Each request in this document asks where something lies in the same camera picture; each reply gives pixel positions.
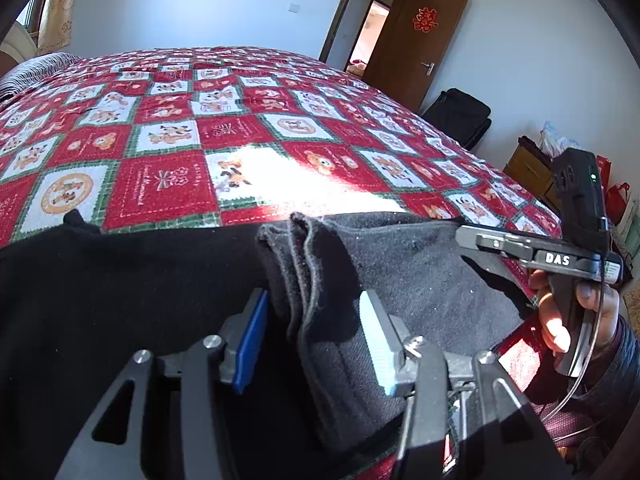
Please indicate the black pants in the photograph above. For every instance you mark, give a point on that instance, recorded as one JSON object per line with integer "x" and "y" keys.
{"x": 125, "y": 280}

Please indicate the maroon patterned cloth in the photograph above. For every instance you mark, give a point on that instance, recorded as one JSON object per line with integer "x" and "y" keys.
{"x": 530, "y": 375}

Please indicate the black folding chair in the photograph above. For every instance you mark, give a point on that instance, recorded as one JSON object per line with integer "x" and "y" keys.
{"x": 460, "y": 115}

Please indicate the person's right hand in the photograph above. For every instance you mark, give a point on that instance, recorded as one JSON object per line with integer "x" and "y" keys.
{"x": 552, "y": 330}

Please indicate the red patchwork printed bed quilt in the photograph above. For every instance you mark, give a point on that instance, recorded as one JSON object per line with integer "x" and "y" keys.
{"x": 280, "y": 125}

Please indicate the clear plastic bag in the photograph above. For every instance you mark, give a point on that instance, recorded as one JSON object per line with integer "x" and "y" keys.
{"x": 557, "y": 140}

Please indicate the person's right forearm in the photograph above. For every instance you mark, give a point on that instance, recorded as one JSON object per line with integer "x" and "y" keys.
{"x": 615, "y": 365}

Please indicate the striped pillow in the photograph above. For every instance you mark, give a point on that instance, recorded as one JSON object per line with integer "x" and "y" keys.
{"x": 35, "y": 72}

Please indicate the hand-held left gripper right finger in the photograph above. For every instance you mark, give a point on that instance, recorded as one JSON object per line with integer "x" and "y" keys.
{"x": 377, "y": 340}

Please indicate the brown wooden door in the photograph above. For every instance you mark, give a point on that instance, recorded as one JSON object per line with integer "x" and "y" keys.
{"x": 415, "y": 55}

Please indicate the brown door frame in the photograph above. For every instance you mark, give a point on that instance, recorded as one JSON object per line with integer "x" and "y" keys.
{"x": 340, "y": 15}

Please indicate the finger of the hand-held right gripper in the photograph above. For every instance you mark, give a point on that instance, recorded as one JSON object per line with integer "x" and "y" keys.
{"x": 500, "y": 245}

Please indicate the wooden cabinet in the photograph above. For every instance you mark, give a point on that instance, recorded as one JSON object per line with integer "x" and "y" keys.
{"x": 530, "y": 172}

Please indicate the red bag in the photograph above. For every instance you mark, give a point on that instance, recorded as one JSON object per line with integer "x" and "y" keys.
{"x": 616, "y": 195}

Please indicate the red paper door decoration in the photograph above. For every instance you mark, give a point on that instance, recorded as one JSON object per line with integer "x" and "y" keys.
{"x": 425, "y": 19}

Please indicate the narrow yellow curtain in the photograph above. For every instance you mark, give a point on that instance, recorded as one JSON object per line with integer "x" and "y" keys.
{"x": 60, "y": 10}

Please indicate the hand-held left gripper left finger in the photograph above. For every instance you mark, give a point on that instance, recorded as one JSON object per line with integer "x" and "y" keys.
{"x": 250, "y": 335}

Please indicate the cream and brown headboard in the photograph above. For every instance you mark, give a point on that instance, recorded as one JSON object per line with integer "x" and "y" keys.
{"x": 15, "y": 42}

